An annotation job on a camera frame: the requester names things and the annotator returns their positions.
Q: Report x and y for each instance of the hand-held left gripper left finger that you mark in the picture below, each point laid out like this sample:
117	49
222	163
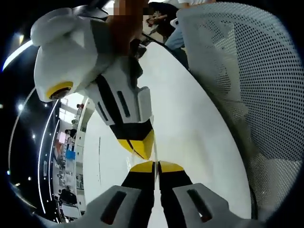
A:
133	194

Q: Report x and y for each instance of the pink screen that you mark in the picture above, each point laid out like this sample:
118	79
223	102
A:
61	137

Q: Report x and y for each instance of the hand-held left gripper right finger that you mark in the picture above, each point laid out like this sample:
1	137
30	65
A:
175	190

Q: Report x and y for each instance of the white office desk row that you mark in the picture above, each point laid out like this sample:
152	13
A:
82	152

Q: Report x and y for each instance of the white perforated laundry basket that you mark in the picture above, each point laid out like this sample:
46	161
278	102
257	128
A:
249	95

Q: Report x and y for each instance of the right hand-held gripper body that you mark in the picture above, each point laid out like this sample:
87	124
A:
69	52

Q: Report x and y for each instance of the person's blue trouser leg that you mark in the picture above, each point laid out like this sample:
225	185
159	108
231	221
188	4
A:
177	45

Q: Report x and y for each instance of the blue box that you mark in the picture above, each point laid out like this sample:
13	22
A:
70	154

